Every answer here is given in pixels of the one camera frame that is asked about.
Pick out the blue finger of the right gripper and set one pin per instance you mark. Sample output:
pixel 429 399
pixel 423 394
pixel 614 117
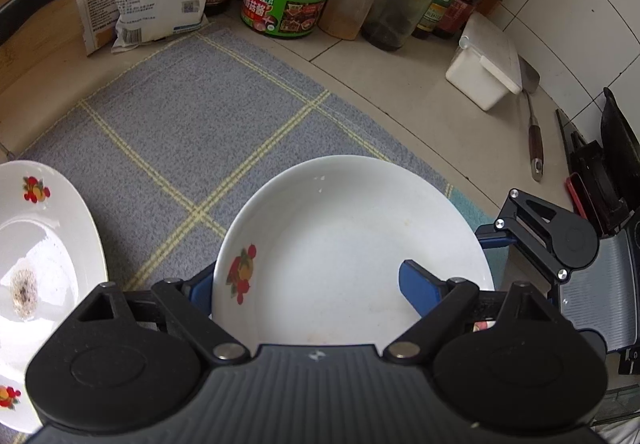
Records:
pixel 490 237

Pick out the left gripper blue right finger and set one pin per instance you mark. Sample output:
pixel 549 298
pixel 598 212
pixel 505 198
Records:
pixel 423 290

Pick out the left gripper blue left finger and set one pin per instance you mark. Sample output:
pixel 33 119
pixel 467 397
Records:
pixel 199 289

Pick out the white plate with stain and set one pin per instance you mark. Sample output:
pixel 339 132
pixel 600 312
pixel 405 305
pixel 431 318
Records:
pixel 51 258

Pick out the grey checked towel mat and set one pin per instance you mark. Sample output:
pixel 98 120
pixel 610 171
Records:
pixel 166 143

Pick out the white seasoning box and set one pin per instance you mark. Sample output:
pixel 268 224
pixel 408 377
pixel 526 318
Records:
pixel 485 67

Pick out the yellow lid spice jar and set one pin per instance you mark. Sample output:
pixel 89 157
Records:
pixel 342 19

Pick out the metal spatula wooden handle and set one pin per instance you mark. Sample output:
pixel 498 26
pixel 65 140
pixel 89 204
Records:
pixel 530 82

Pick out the black handled kitchen knife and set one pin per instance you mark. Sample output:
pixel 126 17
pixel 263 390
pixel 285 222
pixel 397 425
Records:
pixel 14 13

